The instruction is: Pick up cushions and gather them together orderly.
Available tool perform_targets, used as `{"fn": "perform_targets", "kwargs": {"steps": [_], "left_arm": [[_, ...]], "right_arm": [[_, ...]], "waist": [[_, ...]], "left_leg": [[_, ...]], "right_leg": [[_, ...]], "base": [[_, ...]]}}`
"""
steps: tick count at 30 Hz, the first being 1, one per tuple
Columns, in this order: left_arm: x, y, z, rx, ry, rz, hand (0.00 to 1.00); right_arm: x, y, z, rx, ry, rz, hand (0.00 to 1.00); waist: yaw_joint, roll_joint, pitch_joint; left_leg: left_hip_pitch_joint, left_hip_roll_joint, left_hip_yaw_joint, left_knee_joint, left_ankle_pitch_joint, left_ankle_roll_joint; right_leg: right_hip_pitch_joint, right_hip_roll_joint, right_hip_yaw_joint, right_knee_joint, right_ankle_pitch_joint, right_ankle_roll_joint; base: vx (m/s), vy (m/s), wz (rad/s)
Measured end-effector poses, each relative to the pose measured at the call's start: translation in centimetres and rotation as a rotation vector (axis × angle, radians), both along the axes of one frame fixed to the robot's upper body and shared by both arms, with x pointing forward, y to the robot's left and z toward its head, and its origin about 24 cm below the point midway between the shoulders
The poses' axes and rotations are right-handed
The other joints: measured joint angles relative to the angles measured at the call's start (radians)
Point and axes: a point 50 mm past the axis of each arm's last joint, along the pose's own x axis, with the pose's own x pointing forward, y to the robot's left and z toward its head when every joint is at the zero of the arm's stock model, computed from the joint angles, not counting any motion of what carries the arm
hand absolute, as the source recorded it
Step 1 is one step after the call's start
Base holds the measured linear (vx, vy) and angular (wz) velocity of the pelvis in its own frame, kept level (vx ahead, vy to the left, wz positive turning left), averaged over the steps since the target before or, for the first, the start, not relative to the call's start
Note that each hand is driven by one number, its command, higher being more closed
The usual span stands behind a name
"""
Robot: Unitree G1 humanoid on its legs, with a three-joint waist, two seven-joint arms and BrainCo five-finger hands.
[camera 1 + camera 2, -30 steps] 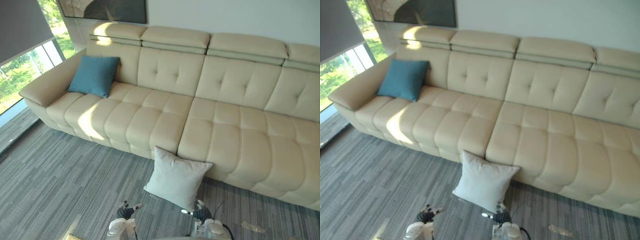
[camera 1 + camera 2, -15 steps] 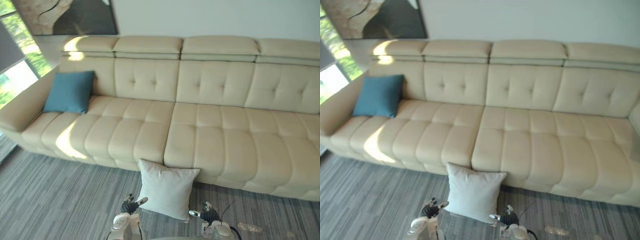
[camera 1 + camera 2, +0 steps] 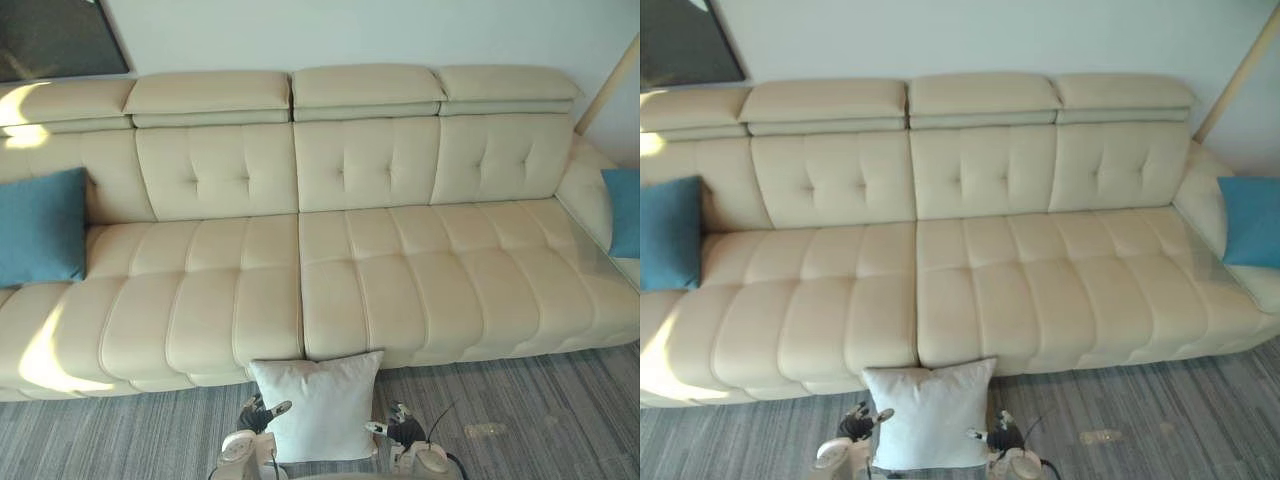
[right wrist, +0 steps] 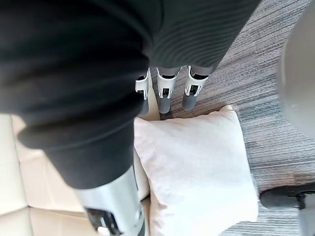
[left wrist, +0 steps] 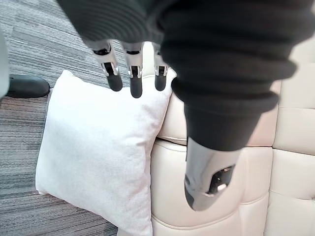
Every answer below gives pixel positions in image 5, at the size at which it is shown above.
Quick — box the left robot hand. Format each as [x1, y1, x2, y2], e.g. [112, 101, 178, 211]
[57, 0, 315, 212]

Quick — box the white square cushion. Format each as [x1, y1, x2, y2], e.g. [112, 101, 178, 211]
[35, 69, 178, 236]

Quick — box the cream leather sofa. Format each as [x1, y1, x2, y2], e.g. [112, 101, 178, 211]
[141, 40, 315, 236]

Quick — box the robot left silver leg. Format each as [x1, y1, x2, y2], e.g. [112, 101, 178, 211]
[0, 30, 11, 99]

